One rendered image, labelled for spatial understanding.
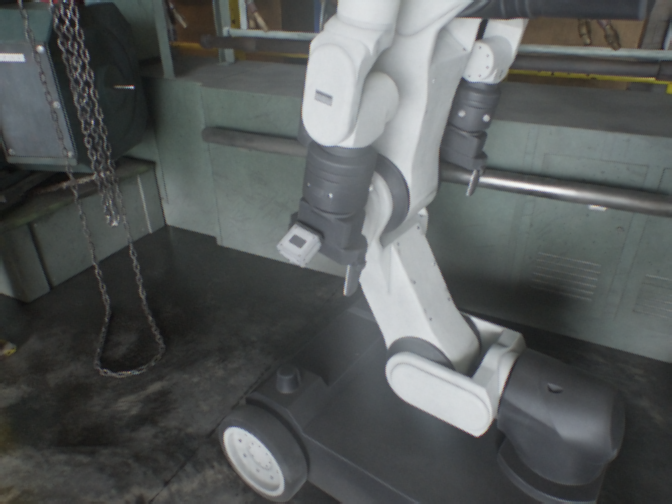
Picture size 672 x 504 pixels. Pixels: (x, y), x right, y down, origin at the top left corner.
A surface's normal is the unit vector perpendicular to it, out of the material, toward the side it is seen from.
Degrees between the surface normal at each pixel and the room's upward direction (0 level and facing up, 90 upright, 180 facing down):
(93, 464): 0
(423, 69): 115
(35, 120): 90
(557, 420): 60
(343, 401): 0
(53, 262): 90
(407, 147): 90
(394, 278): 90
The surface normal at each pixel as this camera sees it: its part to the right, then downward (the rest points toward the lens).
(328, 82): -0.59, 0.40
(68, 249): 0.90, 0.22
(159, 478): 0.00, -0.87
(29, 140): -0.13, 0.49
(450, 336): 0.58, -0.40
